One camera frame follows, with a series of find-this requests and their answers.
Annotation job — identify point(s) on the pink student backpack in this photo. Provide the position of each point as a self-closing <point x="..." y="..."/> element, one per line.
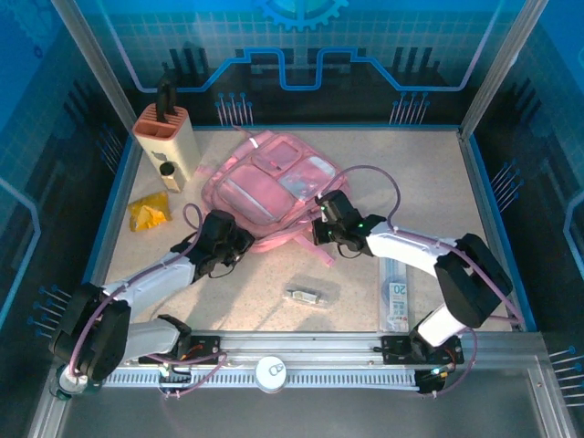
<point x="260" y="191"/>

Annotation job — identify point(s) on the clear ruler pack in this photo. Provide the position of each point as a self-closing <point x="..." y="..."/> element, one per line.
<point x="393" y="301"/>

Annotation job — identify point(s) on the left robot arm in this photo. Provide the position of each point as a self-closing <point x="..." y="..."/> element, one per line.
<point x="155" y="283"/>

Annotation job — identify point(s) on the small clear plastic bag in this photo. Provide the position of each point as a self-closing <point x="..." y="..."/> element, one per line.
<point x="310" y="294"/>

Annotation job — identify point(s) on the yellow snack bag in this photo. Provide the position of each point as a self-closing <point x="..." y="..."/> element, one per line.
<point x="148" y="213"/>

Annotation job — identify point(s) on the small bottle with black cap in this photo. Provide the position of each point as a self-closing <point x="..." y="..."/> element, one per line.
<point x="172" y="179"/>

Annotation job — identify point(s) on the beige knife block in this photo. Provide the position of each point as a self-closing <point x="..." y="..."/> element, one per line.
<point x="178" y="141"/>

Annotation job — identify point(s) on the white round lid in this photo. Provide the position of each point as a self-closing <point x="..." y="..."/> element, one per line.
<point x="271" y="372"/>

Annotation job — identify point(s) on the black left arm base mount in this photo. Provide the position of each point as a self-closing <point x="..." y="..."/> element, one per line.
<point x="205" y="347"/>

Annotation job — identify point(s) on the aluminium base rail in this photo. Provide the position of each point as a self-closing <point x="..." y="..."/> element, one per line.
<point x="296" y="342"/>

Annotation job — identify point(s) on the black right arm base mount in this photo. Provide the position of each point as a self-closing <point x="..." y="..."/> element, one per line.
<point x="394" y="349"/>

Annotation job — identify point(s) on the aluminium frame post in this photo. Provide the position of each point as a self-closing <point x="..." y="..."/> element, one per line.
<point x="91" y="55"/>
<point x="497" y="68"/>

